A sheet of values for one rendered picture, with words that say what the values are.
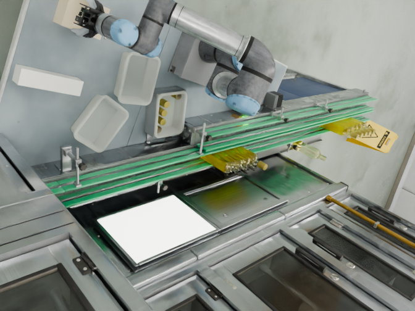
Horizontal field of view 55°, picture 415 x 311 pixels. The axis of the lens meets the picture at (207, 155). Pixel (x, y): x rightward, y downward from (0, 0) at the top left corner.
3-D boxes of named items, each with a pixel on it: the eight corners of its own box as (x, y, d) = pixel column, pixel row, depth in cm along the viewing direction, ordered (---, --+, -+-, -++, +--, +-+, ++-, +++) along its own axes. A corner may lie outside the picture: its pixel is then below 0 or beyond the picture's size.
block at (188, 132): (181, 140, 204) (189, 145, 200) (183, 123, 200) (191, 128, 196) (186, 139, 207) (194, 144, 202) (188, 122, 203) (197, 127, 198)
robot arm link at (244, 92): (237, 73, 184) (278, 81, 132) (223, 102, 186) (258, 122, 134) (214, 61, 181) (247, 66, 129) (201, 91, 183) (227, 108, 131)
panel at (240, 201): (91, 224, 167) (134, 273, 145) (91, 218, 165) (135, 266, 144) (240, 175, 224) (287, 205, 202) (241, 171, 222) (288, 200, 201)
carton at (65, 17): (62, -12, 142) (71, -9, 137) (100, 5, 154) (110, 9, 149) (52, 21, 145) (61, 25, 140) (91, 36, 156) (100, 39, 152)
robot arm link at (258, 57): (291, 49, 129) (152, -19, 124) (275, 80, 131) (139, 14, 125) (283, 51, 141) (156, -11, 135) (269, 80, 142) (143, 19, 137)
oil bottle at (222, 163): (199, 157, 210) (227, 175, 196) (201, 148, 207) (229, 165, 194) (207, 155, 213) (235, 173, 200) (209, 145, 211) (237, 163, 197)
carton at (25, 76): (15, 63, 142) (21, 68, 138) (77, 77, 160) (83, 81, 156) (12, 79, 144) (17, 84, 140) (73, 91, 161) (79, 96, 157)
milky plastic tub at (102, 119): (62, 129, 166) (71, 137, 161) (94, 86, 168) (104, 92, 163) (92, 147, 180) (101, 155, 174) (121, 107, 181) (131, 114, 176)
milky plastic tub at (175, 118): (144, 132, 194) (154, 139, 189) (147, 88, 184) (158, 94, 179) (173, 127, 205) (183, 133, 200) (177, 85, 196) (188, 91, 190)
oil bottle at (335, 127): (318, 126, 280) (354, 141, 262) (320, 118, 278) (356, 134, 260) (323, 124, 284) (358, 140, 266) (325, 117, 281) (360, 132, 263)
